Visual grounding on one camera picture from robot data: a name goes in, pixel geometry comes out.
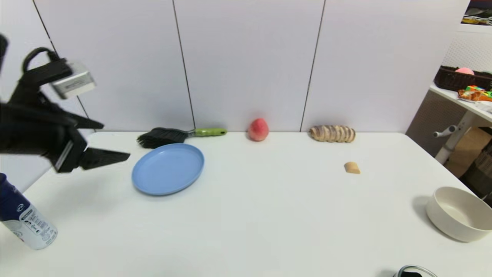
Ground black camera cable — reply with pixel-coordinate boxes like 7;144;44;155
22;47;64;74

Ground cream round bowl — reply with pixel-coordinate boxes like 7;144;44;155
426;187;492;243

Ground blue round plate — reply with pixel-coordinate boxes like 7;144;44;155
131;143;204;196

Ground white table leg with handle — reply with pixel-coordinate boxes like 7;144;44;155
434;111;478;164

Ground brown cardboard box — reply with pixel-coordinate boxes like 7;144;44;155
446;127;492;178

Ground blue and white bottle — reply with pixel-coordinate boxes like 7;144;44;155
0;173;58;250

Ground striped bread loaf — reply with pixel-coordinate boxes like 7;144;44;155
310;125;356;143

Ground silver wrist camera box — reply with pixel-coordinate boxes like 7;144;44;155
50;63;96;100

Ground dark woven basket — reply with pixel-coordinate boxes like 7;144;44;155
434;65;492;92

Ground colourful snack packs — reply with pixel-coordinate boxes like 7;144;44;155
458;85;492;102

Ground red peach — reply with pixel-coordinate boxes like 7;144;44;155
248;118;269;142

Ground white perforated panel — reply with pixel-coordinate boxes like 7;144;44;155
442;31;492;73

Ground white side table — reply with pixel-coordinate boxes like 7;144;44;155
429;83;492;124

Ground green handled dust brush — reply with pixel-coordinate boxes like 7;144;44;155
137;127;228;149

